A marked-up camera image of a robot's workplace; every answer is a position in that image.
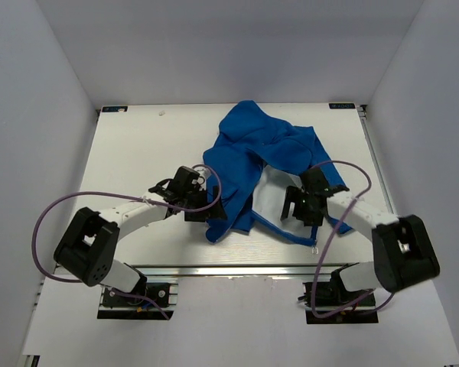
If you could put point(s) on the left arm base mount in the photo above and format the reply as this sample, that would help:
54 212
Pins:
158 302

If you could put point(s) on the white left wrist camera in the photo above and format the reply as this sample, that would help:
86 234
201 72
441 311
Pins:
202 175

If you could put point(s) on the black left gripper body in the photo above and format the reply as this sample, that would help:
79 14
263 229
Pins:
197 199

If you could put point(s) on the aluminium table front rail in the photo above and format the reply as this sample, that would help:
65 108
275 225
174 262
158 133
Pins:
229 271

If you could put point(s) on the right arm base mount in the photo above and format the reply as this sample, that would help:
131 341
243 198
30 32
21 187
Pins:
326 301

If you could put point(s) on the blue corner label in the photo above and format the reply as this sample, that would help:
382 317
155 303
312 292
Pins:
114 109
341 105

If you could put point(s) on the blue zip-up jacket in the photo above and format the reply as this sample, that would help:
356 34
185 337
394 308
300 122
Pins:
255 157

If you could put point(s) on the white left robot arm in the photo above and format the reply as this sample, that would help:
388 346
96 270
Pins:
88 247

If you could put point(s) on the blue right corner label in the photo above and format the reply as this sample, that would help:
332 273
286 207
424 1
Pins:
341 105

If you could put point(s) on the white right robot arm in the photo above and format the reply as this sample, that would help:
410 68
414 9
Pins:
403 255

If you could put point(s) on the blue left corner label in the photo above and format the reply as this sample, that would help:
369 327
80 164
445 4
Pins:
114 109

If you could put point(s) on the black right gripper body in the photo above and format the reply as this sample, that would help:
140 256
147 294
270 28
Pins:
307 212

